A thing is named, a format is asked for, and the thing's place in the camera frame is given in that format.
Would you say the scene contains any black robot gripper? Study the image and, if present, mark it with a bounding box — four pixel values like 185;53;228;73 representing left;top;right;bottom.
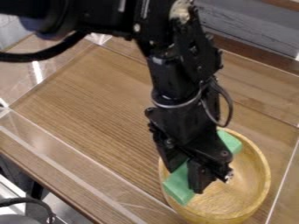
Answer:
144;103;232;194

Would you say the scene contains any green rectangular block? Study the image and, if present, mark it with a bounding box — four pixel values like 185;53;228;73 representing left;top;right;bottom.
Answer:
163;129;243;206

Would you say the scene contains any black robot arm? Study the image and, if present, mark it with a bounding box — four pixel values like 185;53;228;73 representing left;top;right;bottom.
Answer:
0;0;232;193

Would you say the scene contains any brown wooden bowl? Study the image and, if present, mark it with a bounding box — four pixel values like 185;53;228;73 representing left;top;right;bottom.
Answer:
159;129;271;224

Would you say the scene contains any clear acrylic tray enclosure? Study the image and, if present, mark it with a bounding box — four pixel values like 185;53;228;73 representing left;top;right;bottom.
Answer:
0;20;299;224

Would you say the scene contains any black metal mount with screw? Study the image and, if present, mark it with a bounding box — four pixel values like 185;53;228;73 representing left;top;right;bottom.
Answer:
24;203;65;224

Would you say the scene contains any black cable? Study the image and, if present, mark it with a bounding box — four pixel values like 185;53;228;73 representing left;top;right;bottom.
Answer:
0;197;56;224

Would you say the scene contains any clear acrylic corner bracket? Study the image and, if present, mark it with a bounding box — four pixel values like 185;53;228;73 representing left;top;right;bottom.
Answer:
85;32;112;46

